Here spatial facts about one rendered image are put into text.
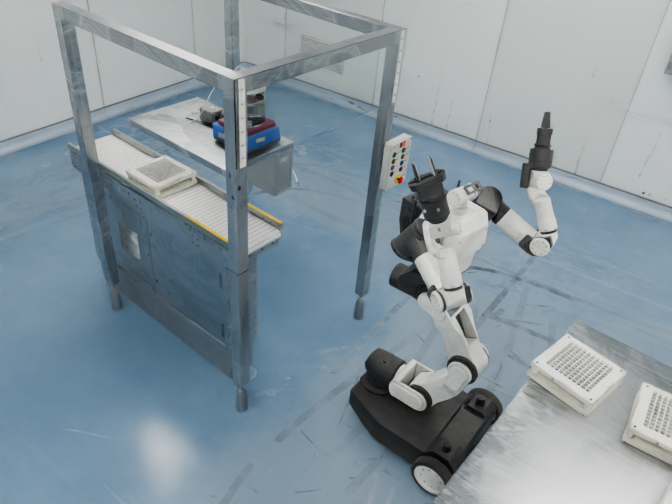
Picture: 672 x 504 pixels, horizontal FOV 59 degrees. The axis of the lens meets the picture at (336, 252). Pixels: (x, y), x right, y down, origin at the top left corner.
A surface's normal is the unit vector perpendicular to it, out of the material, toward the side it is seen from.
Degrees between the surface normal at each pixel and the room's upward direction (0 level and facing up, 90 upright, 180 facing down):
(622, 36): 90
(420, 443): 0
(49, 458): 0
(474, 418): 0
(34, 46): 90
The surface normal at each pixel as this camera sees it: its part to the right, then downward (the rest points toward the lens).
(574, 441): 0.07, -0.81
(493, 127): -0.58, 0.44
